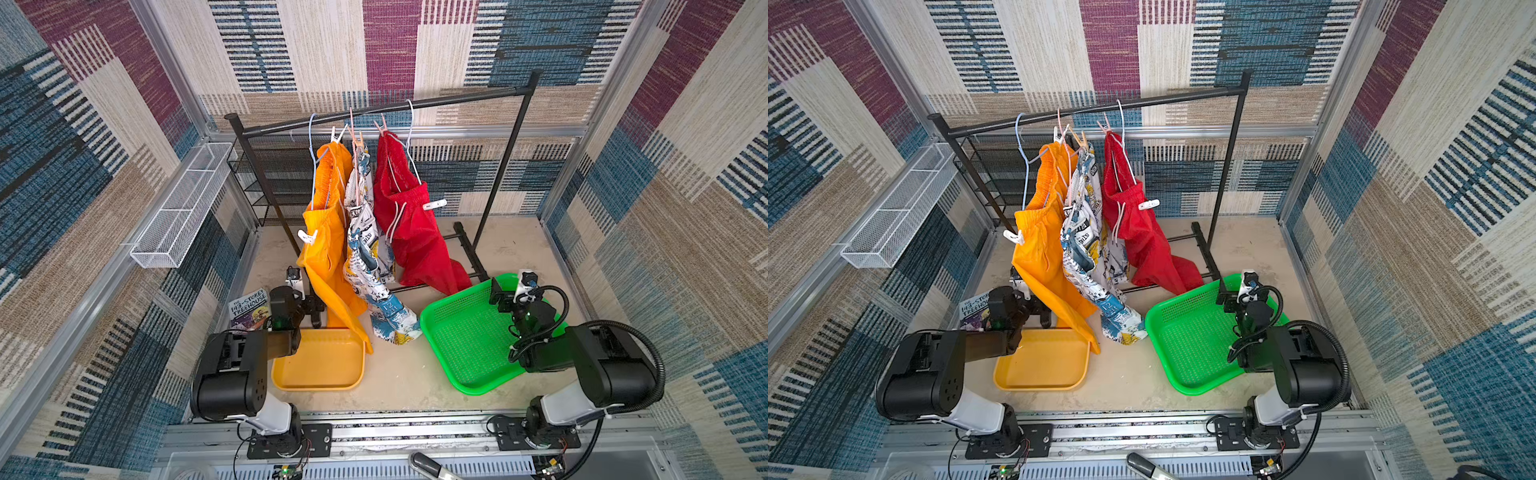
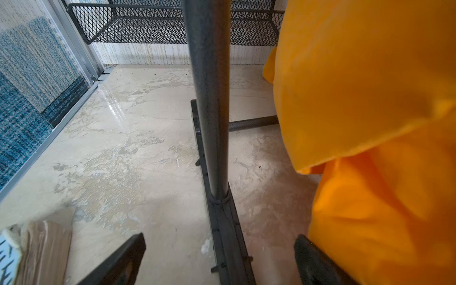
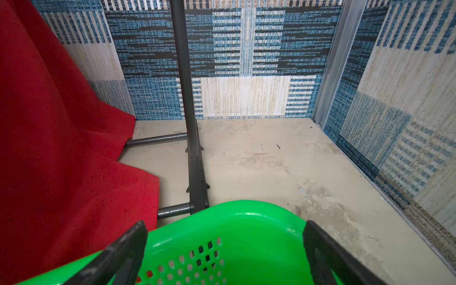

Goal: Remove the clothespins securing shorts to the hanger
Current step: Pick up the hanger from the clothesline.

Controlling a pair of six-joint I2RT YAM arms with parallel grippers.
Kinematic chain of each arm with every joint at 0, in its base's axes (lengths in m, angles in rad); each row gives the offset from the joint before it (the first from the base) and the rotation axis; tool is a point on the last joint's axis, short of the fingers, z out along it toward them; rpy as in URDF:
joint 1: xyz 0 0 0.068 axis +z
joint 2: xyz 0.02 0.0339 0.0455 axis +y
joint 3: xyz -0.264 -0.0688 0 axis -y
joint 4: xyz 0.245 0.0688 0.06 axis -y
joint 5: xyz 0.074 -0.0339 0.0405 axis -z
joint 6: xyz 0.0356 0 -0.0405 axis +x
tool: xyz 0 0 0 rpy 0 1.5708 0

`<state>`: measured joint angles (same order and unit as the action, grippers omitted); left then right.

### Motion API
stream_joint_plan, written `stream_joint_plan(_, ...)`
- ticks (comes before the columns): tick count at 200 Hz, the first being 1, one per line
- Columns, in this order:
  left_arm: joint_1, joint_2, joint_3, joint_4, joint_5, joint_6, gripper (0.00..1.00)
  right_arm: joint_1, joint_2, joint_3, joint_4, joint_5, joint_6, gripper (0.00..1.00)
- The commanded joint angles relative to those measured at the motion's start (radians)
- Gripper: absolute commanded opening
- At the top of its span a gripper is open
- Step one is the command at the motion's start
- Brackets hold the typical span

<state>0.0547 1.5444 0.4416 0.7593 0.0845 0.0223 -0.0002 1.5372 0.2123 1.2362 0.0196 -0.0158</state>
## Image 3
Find black clothes rack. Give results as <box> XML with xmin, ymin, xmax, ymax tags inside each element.
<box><xmin>125</xmin><ymin>1</ymin><xmax>210</xmax><ymax>220</ymax></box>

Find green plastic basket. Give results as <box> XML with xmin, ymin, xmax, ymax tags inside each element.
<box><xmin>27</xmin><ymin>201</ymin><xmax>314</xmax><ymax>285</ymax></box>

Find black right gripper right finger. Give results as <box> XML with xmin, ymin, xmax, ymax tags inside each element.
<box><xmin>303</xmin><ymin>220</ymin><xmax>385</xmax><ymax>285</ymax></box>

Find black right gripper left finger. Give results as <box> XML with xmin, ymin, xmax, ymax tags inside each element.
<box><xmin>65</xmin><ymin>221</ymin><xmax>148</xmax><ymax>285</ymax></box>

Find red shorts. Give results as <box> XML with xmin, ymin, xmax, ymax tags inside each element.
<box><xmin>1</xmin><ymin>1</ymin><xmax>159</xmax><ymax>285</ymax></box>

